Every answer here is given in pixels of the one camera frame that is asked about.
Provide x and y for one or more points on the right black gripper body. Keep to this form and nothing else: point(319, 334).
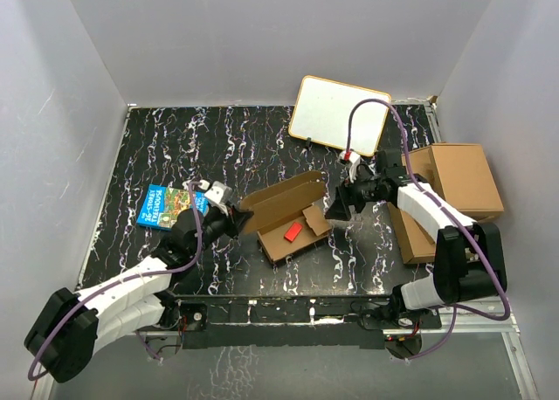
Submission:
point(366, 190)

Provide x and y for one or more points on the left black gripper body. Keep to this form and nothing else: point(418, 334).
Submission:
point(216, 225)

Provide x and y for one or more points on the small red block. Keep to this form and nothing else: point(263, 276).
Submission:
point(292, 232)

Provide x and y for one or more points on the blue treehouse book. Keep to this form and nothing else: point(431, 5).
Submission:
point(162, 205)

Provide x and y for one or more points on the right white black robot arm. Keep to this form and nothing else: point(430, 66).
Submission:
point(468, 261)

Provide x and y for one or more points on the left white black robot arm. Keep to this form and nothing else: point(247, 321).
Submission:
point(73, 326)

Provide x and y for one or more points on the flat brown cardboard box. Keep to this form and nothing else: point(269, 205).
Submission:
point(416, 246)

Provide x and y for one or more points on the closed brown cardboard box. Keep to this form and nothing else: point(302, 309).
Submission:
point(461, 176)

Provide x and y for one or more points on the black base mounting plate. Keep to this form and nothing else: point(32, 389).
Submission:
point(200, 322)

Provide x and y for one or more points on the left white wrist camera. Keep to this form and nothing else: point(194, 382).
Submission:
point(217, 194)

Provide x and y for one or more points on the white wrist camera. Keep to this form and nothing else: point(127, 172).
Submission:
point(351, 160)
point(217, 194)

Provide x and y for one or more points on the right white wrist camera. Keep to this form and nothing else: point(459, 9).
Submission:
point(351, 160)

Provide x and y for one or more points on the whiteboard with wooden frame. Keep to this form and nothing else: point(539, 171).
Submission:
point(339, 115)

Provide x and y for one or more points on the aluminium frame rail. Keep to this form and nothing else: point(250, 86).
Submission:
point(479, 317)

